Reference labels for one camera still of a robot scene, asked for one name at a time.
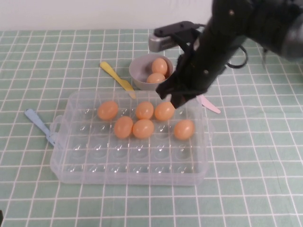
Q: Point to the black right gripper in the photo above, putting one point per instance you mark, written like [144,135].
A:
[213,54]

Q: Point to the grey round bowl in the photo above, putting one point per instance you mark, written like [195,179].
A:
[139,75]

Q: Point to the brown egg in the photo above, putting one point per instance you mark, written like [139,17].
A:
[184,129]
[155,78]
[107,110]
[123,127]
[163,112]
[143,128]
[159,66]
[144,110]

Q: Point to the green checked tablecloth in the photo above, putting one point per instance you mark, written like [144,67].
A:
[236,165]

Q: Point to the yellow plastic knife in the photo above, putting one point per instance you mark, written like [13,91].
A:
[117,76]

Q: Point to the transparent plastic egg box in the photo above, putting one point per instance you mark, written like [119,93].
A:
[94,165]

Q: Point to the pink plastic knife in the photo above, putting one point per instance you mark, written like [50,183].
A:
[210,106]

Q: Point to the silver wrist camera black mount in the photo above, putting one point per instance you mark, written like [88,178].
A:
[165,37]

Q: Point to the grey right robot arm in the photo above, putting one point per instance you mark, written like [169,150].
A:
[272,23]

